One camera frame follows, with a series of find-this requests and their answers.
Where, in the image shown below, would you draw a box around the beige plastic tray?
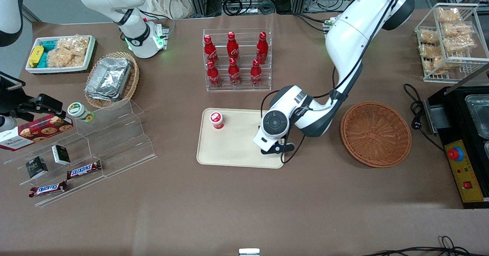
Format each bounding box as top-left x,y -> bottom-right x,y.
196,108 -> 285,169

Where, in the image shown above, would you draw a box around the round brown wicker basket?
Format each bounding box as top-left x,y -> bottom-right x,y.
340,102 -> 412,168

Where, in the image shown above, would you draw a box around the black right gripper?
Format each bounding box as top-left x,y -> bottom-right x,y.
15,93 -> 64,121

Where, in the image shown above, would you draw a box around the clear acrylic bottle rack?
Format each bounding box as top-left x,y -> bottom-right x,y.
203,28 -> 272,92

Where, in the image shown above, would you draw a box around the black power cable with plug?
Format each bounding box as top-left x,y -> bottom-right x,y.
403,83 -> 445,152

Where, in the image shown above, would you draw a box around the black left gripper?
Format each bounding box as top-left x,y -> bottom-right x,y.
261,141 -> 295,156

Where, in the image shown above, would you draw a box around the red tartan cookie box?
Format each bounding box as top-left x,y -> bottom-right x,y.
0,114 -> 73,151

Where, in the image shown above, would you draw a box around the yellow black control box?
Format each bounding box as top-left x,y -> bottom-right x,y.
444,139 -> 489,209

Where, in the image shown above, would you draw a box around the stacked foil containers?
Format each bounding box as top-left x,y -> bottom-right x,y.
85,57 -> 132,102

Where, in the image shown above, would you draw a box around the brown Snickers bar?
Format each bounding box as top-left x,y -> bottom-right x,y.
29,181 -> 68,198
67,160 -> 102,180

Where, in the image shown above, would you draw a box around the green lidded jar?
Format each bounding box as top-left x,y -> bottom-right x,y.
68,102 -> 94,123

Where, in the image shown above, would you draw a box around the black base cables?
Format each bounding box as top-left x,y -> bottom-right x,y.
292,12 -> 335,34

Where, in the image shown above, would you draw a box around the bagged fried snack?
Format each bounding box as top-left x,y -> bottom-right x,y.
437,7 -> 461,23
419,29 -> 440,44
442,21 -> 474,37
419,44 -> 448,75
443,35 -> 476,53

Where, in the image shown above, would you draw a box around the white wire basket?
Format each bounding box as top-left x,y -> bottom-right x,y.
415,3 -> 489,83

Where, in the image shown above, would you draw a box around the clear acrylic step shelf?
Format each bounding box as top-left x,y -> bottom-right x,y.
3,98 -> 157,207

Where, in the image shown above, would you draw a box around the black floor cables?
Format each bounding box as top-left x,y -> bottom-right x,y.
361,236 -> 489,256

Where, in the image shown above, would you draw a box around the beige cloth bag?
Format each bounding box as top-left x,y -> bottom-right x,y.
143,0 -> 193,19

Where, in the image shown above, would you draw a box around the white rectangular bin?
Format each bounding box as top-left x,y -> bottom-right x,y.
25,35 -> 97,74

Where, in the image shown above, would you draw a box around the red cola bottle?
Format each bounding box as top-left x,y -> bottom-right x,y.
228,58 -> 241,86
207,60 -> 222,87
256,31 -> 269,65
227,31 -> 240,62
250,59 -> 263,86
204,35 -> 219,65

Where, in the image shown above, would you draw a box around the yellow snack pack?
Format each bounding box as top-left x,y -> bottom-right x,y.
29,45 -> 45,68

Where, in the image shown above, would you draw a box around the red lidded cup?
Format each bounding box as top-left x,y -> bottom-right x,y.
209,111 -> 225,130

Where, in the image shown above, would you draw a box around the small black box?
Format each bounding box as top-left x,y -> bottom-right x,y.
26,156 -> 49,179
52,145 -> 71,165

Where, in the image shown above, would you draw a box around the clear bag of crackers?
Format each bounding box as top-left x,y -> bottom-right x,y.
47,36 -> 90,68

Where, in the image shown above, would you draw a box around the oval tan wicker basket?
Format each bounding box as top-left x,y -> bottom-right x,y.
84,52 -> 139,109

